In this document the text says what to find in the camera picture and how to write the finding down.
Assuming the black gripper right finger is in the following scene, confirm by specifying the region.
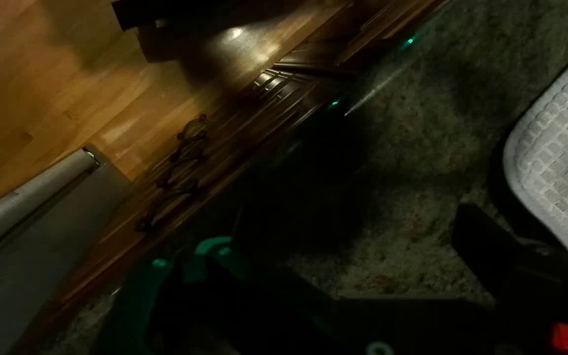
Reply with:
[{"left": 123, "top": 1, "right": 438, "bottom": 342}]
[{"left": 452, "top": 202, "right": 568, "bottom": 355}]

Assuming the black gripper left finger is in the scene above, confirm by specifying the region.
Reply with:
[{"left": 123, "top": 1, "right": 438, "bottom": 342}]
[{"left": 115, "top": 242, "right": 369, "bottom": 355}]

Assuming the grey quilted cloth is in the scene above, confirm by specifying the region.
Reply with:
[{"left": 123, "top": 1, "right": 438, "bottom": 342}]
[{"left": 501, "top": 37, "right": 568, "bottom": 267}]

